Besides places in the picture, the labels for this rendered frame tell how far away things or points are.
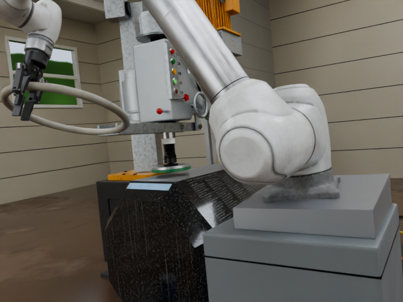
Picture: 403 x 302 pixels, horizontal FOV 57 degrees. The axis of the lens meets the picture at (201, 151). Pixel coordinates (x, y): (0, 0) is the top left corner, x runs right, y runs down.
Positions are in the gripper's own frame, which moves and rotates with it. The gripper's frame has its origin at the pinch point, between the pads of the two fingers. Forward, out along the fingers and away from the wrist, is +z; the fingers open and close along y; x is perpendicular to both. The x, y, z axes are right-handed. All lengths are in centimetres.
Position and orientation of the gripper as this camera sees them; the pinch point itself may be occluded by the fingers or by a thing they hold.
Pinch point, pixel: (23, 108)
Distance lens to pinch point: 138.1
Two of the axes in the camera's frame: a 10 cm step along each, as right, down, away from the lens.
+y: 2.7, 3.0, 9.2
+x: -9.6, -0.3, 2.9
